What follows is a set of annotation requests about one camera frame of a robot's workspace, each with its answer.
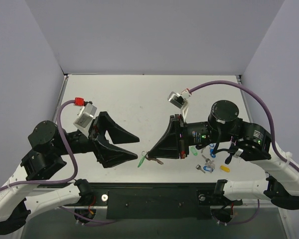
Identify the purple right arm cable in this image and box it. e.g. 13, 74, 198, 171
183, 80, 299, 176

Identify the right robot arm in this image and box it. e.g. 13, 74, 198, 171
148, 100, 299, 210

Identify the blue tag key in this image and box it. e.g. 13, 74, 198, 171
195, 164, 214, 173

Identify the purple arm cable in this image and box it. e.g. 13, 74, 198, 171
183, 80, 299, 176
0, 97, 87, 196

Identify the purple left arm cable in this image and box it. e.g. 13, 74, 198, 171
0, 97, 87, 196

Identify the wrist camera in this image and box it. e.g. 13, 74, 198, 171
73, 103, 97, 137
167, 89, 191, 121

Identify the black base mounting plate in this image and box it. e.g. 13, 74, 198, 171
91, 183, 243, 220

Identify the silver key cluster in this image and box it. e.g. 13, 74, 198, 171
201, 154, 215, 167

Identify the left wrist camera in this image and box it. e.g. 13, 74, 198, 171
73, 103, 97, 137

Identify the yellow key tag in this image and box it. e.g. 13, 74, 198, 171
220, 165, 230, 173

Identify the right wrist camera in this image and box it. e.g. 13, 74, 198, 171
167, 89, 191, 121

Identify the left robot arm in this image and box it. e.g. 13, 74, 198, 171
0, 112, 140, 235

